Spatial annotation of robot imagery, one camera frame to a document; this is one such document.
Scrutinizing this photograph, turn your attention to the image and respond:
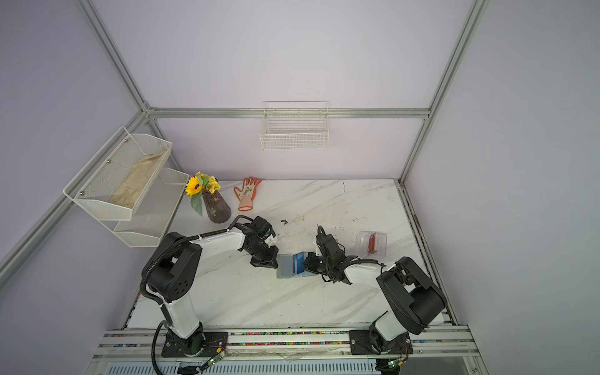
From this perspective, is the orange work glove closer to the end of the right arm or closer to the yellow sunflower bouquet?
the yellow sunflower bouquet

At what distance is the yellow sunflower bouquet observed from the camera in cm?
86

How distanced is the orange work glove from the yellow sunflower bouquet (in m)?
0.22

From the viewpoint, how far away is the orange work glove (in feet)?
3.61
